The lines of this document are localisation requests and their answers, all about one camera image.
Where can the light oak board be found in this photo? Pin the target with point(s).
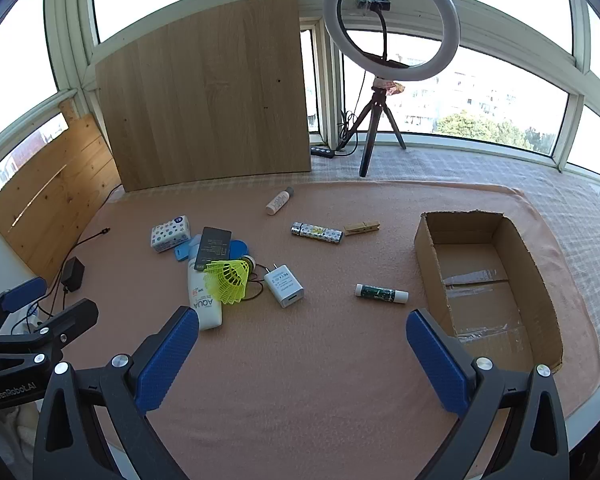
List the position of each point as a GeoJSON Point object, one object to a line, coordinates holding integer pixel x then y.
{"type": "Point", "coordinates": [205, 95]}

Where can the small white bottle grey cap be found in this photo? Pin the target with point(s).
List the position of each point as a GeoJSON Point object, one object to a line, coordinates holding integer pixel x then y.
{"type": "Point", "coordinates": [279, 201]}

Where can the wooden clothespin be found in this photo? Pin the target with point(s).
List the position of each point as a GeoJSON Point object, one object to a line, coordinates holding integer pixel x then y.
{"type": "Point", "coordinates": [361, 227]}

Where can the white power strip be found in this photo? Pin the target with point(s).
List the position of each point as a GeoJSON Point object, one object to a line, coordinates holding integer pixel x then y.
{"type": "Point", "coordinates": [30, 322]}

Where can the black phone holder clamp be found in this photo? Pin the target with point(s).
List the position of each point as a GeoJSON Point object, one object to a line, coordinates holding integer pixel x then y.
{"type": "Point", "coordinates": [372, 2]}

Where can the blue round case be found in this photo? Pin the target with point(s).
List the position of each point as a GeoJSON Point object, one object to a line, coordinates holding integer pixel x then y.
{"type": "Point", "coordinates": [240, 249]}

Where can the patterned lighter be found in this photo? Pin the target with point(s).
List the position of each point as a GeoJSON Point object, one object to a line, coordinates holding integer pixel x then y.
{"type": "Point", "coordinates": [316, 232]}

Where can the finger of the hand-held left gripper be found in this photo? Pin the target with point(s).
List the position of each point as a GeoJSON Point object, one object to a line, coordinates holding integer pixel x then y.
{"type": "Point", "coordinates": [75, 316]}
{"type": "Point", "coordinates": [25, 292]}

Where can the white sunscreen tube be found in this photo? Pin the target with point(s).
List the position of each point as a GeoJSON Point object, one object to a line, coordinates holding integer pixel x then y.
{"type": "Point", "coordinates": [205, 312]}

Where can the black power adapter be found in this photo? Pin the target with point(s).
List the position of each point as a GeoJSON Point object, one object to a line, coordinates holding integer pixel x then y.
{"type": "Point", "coordinates": [73, 274]}

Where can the white window frame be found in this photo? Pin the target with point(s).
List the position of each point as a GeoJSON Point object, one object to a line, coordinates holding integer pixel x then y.
{"type": "Point", "coordinates": [70, 35]}

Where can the pink blanket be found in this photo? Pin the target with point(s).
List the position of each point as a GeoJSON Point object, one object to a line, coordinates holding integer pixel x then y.
{"type": "Point", "coordinates": [305, 385]}

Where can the pine wood board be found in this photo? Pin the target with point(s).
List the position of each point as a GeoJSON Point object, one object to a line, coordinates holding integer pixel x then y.
{"type": "Point", "coordinates": [60, 195]}

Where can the cardboard box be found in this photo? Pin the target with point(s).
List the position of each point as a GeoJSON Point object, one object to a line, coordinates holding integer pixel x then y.
{"type": "Point", "coordinates": [480, 280]}

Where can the blue phone stand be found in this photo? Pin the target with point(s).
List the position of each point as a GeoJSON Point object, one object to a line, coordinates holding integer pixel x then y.
{"type": "Point", "coordinates": [181, 254]}

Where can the black flat power bank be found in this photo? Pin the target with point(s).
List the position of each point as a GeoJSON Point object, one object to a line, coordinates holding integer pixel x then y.
{"type": "Point", "coordinates": [215, 244]}

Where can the dotted tissue pack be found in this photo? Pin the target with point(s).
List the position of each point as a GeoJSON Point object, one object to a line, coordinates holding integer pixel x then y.
{"type": "Point", "coordinates": [170, 234]}

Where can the black power strip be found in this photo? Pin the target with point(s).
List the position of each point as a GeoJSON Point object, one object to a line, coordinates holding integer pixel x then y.
{"type": "Point", "coordinates": [323, 152]}

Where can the person's left hand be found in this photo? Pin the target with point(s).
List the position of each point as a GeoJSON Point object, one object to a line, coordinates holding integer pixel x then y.
{"type": "Point", "coordinates": [5, 440]}

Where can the yellow shuttlecock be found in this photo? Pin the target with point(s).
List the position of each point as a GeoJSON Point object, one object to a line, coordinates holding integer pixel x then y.
{"type": "Point", "coordinates": [225, 282]}

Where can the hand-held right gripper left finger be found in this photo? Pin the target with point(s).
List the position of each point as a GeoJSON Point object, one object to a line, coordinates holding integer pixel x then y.
{"type": "Point", "coordinates": [167, 360]}

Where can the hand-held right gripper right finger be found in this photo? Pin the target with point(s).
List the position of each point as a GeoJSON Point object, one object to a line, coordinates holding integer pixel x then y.
{"type": "Point", "coordinates": [437, 365]}

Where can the white charger adapter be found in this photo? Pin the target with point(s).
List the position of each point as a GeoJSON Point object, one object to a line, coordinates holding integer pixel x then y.
{"type": "Point", "coordinates": [284, 286]}

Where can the green white lip balm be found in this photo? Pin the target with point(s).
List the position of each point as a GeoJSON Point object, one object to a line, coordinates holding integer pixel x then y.
{"type": "Point", "coordinates": [380, 293]}

